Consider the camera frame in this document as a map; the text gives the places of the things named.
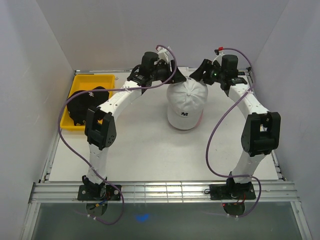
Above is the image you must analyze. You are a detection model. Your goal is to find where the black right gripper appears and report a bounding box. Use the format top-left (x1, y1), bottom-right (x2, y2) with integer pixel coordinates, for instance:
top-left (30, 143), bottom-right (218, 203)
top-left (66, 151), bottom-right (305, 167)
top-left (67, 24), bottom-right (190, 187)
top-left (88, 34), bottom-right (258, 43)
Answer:
top-left (189, 59), bottom-right (226, 86)

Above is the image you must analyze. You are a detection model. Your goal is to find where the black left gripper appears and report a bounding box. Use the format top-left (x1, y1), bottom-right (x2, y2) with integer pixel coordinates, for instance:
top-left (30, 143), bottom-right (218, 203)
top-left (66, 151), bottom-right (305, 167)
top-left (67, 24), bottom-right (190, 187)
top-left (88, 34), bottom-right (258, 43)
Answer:
top-left (149, 60), bottom-right (186, 85)

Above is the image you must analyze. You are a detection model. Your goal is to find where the pink cap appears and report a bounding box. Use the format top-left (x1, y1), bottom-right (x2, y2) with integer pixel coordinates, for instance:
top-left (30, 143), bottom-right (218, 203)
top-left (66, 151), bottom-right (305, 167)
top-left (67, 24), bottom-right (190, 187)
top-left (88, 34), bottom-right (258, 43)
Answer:
top-left (194, 110), bottom-right (204, 128)

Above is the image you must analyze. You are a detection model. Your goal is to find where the black cap white logo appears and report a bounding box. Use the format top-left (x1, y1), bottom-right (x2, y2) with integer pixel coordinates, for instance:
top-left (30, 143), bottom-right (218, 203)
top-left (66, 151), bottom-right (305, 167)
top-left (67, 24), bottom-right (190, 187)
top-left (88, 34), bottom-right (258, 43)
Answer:
top-left (66, 91), bottom-right (110, 126)

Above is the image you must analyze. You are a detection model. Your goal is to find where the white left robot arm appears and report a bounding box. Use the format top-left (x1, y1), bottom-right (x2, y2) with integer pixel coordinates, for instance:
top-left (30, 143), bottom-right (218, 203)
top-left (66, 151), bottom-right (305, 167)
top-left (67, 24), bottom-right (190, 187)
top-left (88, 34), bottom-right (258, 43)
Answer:
top-left (82, 47), bottom-right (186, 200)

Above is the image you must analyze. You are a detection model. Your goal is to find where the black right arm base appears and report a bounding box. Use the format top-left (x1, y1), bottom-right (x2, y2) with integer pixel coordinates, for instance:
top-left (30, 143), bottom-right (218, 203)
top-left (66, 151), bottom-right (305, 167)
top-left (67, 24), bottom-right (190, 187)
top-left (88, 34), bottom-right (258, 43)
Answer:
top-left (204, 184), bottom-right (256, 217)

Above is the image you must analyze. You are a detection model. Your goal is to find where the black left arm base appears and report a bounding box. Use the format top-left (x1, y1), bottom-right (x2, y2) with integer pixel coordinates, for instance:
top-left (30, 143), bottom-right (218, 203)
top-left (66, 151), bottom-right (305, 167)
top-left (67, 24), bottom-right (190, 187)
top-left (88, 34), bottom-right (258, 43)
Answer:
top-left (76, 183), bottom-right (121, 217)

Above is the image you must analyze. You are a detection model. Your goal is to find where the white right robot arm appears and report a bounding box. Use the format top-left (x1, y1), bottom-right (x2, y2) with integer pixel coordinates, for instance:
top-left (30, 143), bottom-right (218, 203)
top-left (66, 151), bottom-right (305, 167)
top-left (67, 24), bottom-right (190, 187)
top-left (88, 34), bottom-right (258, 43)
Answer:
top-left (190, 53), bottom-right (281, 199)

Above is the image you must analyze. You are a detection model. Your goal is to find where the white paper label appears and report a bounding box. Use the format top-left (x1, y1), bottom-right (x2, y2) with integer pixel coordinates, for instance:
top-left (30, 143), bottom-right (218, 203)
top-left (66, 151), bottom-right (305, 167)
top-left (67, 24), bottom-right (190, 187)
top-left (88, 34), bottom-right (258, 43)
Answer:
top-left (177, 66), bottom-right (189, 74)

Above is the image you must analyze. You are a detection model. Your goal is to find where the yellow plastic tray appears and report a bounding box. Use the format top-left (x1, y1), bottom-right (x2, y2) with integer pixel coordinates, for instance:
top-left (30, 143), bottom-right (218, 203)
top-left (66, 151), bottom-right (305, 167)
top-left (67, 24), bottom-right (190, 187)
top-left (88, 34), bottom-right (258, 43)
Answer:
top-left (60, 74), bottom-right (116, 132)

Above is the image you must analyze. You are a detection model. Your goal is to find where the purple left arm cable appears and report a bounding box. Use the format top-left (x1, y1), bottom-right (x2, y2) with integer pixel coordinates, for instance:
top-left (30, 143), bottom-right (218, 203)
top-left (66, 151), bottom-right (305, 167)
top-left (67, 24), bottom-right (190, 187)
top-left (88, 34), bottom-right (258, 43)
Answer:
top-left (57, 44), bottom-right (178, 226)

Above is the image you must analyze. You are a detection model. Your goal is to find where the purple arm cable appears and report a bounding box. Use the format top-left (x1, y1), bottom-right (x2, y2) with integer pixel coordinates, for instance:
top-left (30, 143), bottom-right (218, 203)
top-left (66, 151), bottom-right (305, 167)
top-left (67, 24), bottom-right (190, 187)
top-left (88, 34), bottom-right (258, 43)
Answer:
top-left (57, 44), bottom-right (178, 226)
top-left (203, 47), bottom-right (262, 218)

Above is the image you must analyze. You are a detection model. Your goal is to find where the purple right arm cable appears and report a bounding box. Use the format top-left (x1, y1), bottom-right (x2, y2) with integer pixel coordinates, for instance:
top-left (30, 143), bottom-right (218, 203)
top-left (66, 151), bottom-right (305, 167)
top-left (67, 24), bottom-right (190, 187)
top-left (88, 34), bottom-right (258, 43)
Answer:
top-left (203, 47), bottom-right (262, 218)

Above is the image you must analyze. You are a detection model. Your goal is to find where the aluminium rail frame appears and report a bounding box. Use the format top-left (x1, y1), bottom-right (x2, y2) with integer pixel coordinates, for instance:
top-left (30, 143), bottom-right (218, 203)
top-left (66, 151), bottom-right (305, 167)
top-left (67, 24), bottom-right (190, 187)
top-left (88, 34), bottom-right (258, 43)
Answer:
top-left (22, 181), bottom-right (312, 240)

